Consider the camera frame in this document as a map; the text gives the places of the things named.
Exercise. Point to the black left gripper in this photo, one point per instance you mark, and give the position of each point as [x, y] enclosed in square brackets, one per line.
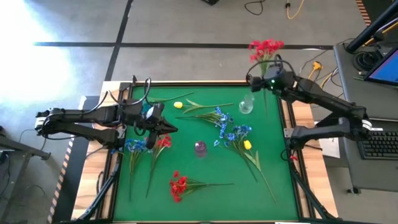
[133, 119]

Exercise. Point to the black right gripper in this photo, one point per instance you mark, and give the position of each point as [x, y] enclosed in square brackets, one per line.
[284, 85]

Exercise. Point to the red artificial flower bunch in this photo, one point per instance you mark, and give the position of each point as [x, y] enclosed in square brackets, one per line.
[178, 186]
[264, 49]
[164, 142]

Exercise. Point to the yellow artificial tulip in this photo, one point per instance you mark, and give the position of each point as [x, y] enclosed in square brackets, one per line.
[247, 145]
[160, 100]
[178, 105]

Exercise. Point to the blue artificial flower bunch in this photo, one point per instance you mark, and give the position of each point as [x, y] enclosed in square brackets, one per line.
[221, 119]
[231, 137]
[135, 145]

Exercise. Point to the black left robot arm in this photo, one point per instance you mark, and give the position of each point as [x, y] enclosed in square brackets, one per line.
[93, 115]

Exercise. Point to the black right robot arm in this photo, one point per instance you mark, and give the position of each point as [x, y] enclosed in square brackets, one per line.
[326, 96]

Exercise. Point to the clear glass vase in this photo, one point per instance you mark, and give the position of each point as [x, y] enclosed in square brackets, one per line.
[245, 107]

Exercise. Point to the purple ribbed glass vase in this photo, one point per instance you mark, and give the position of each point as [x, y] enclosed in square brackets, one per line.
[200, 148]

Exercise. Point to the yellow power plug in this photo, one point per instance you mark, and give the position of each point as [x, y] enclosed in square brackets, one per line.
[317, 65]

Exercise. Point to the grey desk top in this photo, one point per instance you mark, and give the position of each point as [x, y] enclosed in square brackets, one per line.
[351, 93]

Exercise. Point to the white paper sheet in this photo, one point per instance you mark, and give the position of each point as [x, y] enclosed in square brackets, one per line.
[331, 147]

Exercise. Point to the black floor mat striped edge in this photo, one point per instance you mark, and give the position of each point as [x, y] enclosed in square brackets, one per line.
[70, 186]
[363, 12]

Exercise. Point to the thick black pole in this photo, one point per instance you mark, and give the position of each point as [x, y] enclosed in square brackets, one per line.
[370, 29]

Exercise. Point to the white label sticker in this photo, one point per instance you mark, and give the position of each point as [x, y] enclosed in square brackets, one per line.
[377, 129]

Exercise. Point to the computer monitor blue screen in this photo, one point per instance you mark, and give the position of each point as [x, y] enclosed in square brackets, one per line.
[388, 70]

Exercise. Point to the black computer keyboard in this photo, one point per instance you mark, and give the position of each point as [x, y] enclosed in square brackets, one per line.
[379, 144]

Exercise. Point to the grey metal stand leg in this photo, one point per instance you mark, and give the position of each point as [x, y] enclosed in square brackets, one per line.
[25, 149]

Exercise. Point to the grey keyboard tray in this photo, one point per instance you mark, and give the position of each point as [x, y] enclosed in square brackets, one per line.
[373, 174]

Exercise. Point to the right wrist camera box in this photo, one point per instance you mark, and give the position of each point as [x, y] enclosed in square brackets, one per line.
[273, 74]

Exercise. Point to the black aluminium table frame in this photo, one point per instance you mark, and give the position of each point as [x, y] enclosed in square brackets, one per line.
[186, 84]

